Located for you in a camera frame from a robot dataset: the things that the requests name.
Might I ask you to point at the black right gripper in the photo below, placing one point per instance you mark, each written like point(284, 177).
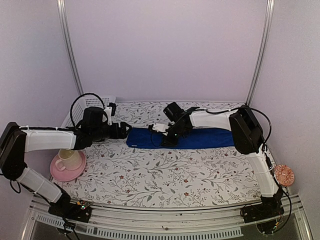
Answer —
point(171, 142)

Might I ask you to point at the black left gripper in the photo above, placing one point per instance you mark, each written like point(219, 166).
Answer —
point(116, 135)

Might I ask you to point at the blue towel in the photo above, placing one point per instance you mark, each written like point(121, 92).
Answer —
point(199, 138)

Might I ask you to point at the white plastic basket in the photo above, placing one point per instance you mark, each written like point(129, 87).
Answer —
point(89, 101)

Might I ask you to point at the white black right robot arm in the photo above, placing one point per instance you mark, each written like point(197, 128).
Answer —
point(248, 140)

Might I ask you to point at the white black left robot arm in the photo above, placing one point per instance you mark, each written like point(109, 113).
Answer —
point(18, 144)

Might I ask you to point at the pink cup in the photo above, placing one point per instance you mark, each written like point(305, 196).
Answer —
point(68, 160)

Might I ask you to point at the pink plate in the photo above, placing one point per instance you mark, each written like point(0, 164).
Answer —
point(67, 176)

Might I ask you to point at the orange patterned round object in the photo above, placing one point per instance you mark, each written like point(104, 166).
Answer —
point(284, 175)

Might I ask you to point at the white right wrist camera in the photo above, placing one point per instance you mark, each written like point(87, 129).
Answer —
point(158, 127)

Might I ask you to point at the aluminium front rail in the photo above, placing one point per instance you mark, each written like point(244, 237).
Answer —
point(223, 222)

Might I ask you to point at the left aluminium frame post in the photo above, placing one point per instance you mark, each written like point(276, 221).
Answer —
point(62, 13)

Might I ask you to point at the aluminium frame post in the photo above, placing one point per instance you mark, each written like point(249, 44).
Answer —
point(268, 18)
point(62, 13)

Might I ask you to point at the right aluminium frame post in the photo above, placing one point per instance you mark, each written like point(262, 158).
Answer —
point(268, 18)

